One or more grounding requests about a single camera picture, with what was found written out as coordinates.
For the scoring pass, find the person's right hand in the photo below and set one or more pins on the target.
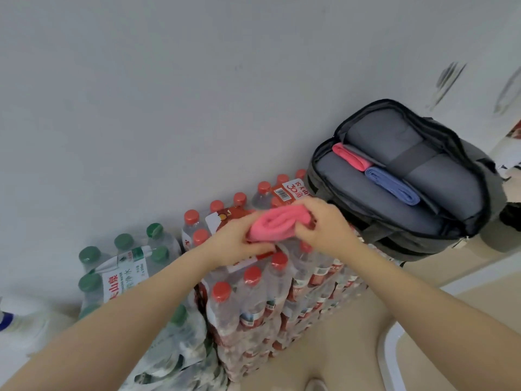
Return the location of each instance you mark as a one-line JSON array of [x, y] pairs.
[[329, 228]]

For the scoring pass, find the person's left hand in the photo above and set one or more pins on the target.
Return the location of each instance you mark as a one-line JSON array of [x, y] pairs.
[[230, 244]]

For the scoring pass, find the person's right fingers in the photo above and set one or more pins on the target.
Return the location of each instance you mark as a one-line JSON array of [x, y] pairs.
[[306, 230]]

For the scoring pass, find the person's left thumb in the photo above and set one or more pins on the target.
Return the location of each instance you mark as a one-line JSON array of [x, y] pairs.
[[262, 251]]

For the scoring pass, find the pink towel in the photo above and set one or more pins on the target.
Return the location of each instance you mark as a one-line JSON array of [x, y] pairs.
[[276, 223]]

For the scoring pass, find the person's left forearm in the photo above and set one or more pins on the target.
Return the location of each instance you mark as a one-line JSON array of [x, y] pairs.
[[114, 317]]

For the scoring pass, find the person's right forearm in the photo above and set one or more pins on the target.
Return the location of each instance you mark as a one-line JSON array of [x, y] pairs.
[[431, 297]]

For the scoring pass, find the stack of red-capped water bottles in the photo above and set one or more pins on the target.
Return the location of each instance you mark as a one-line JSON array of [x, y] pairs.
[[260, 297]]

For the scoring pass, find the folded pink cloth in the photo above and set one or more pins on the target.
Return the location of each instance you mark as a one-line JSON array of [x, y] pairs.
[[351, 156]]

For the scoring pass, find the rolled blue cloth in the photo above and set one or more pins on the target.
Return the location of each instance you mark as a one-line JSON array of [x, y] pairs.
[[393, 185]]

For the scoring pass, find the stack of green-capped water bottles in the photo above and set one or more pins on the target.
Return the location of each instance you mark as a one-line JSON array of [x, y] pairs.
[[122, 264]]

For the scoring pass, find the grey open backpack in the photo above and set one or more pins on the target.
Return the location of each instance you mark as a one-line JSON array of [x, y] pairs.
[[447, 187]]

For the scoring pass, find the black object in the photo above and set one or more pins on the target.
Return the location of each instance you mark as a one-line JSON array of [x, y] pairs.
[[512, 217]]

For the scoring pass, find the white and red bag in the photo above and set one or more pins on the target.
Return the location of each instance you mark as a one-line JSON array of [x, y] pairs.
[[508, 154]]

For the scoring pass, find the white and blue plastic container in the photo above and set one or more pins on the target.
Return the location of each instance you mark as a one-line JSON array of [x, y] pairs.
[[22, 325]]

